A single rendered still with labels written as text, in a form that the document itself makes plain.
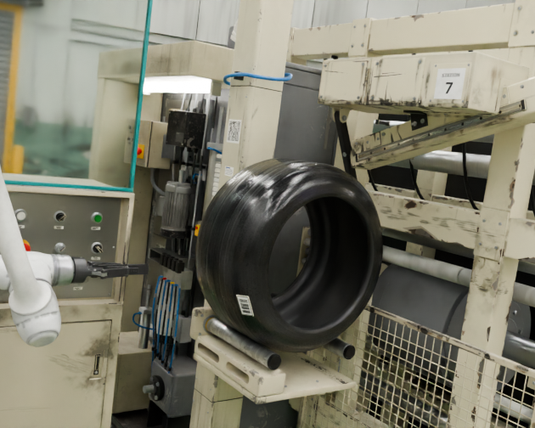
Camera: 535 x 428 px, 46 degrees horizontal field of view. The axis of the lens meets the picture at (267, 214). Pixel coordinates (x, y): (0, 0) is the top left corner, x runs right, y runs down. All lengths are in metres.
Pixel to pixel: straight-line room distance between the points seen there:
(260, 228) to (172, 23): 9.34
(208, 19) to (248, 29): 8.93
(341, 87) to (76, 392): 1.31
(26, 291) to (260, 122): 0.88
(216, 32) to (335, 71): 8.94
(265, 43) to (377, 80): 0.37
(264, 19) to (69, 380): 1.30
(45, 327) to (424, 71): 1.20
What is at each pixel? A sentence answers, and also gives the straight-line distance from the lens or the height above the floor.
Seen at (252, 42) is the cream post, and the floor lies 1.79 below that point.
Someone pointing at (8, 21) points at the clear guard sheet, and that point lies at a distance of 1.99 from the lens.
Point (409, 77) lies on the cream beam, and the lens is 1.84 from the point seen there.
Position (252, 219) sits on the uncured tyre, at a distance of 1.63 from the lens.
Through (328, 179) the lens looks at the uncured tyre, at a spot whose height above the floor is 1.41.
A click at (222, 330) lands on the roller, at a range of 1.92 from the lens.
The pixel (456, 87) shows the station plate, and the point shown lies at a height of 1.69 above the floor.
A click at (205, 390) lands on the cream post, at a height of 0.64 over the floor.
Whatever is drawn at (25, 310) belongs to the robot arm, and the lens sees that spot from 1.65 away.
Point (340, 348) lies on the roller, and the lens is 1.92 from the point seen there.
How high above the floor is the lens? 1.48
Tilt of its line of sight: 6 degrees down
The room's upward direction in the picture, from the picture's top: 7 degrees clockwise
